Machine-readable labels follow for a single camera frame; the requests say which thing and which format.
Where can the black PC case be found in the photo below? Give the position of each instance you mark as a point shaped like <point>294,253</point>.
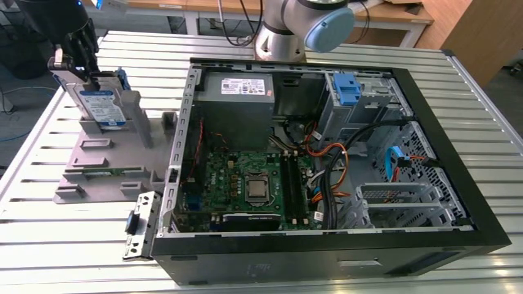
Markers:
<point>286,260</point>

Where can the green motherboard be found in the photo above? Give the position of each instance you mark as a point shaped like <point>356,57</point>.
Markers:
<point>229,165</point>

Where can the wooden cabinet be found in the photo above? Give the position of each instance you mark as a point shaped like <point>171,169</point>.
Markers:
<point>486,36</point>

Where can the silver disk bay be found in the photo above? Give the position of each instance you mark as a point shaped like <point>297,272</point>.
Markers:
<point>401,205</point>

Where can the grey power supply unit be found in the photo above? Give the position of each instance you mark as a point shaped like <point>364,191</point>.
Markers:
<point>233,122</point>

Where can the silver drive cage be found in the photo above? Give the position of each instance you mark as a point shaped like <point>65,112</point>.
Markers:
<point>333,118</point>

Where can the black mesh bin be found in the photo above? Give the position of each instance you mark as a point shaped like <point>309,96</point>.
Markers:
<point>25,67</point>

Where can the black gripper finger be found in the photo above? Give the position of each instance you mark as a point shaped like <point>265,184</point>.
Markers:
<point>70,55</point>
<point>93,46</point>

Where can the silver CPU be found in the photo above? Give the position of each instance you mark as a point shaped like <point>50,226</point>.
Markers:
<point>258,187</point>

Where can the silver hinged rear bracket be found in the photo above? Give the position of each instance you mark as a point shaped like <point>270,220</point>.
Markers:
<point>143,245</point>

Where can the blue port connector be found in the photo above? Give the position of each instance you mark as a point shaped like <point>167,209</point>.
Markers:
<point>131,222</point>

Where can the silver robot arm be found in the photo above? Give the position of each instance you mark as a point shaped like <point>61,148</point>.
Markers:
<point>278,39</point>

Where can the black graphics card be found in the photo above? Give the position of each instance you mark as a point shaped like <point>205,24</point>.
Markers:
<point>251,220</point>

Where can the black RAM slot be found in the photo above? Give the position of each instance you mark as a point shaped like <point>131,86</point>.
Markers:
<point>301,186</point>
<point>290,186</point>

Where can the grey parts rack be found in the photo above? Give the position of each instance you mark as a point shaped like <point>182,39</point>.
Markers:
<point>114,159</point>

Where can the blue drive latch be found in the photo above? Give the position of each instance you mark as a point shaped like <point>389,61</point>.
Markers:
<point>345,88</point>

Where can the green RAM stick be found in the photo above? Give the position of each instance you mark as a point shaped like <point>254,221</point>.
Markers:
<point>105,173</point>

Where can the CPU socket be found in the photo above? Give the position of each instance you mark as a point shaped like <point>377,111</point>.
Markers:
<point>258,202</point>

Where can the hard disk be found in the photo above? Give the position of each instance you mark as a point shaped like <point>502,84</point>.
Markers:
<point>101,105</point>

